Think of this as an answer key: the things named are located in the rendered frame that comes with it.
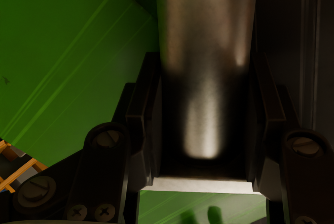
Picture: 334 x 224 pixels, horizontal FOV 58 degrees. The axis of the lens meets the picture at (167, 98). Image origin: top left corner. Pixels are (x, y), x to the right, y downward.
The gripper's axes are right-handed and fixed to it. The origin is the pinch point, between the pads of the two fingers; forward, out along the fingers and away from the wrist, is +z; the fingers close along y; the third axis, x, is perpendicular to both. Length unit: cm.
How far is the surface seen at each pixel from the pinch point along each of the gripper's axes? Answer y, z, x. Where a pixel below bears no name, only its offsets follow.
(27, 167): -309, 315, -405
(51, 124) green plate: -7.9, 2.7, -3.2
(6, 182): -319, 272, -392
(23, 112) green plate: -9.2, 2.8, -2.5
